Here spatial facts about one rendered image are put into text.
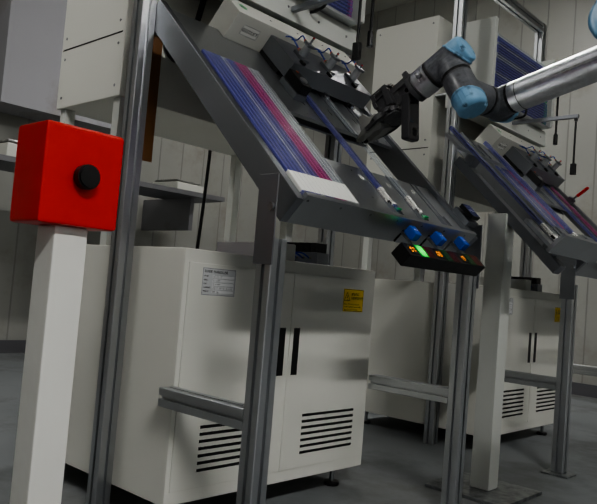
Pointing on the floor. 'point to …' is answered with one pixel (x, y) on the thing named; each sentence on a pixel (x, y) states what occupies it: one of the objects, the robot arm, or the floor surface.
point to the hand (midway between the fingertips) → (363, 141)
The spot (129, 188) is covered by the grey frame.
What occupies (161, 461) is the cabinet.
